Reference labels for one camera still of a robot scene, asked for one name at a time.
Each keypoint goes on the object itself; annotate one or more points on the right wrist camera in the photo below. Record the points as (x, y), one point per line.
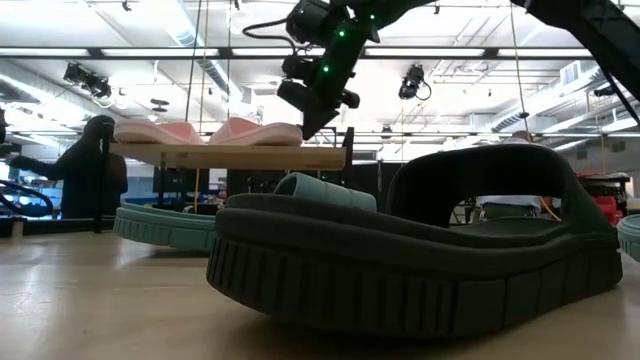
(297, 90)

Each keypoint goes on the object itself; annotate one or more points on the black slide sandal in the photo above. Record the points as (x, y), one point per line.
(400, 280)

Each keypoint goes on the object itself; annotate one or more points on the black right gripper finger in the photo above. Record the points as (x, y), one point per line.
(317, 122)

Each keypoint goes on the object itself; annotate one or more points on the person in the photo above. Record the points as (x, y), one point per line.
(85, 175)
(505, 205)

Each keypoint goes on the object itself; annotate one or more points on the wooden shelf with black frame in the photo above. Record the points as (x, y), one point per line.
(240, 157)

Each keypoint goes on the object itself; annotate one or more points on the green slide sandal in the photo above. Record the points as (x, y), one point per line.
(165, 230)
(631, 240)

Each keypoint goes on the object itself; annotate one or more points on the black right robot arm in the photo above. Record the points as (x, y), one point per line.
(590, 30)

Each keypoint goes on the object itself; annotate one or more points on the black ceiling spotlight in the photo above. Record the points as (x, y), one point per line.
(87, 80)
(412, 82)

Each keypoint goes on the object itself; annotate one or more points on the pink slide sandal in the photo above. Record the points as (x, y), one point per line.
(145, 135)
(260, 135)

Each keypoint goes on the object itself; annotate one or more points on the red cart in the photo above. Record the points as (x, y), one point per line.
(607, 210)

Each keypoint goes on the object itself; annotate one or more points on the black table frame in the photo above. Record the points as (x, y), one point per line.
(50, 226)

